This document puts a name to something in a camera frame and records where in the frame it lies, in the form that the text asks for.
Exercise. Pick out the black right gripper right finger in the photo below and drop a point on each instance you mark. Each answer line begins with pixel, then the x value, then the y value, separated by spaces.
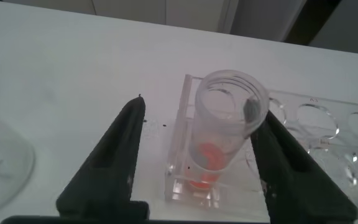
pixel 291 180

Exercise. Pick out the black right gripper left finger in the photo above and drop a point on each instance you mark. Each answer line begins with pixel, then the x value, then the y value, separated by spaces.
pixel 104 174

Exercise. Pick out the test tube with red pigment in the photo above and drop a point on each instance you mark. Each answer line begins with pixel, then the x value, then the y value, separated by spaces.
pixel 216 130

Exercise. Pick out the clear acrylic test tube rack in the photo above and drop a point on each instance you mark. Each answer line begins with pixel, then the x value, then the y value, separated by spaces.
pixel 342 107

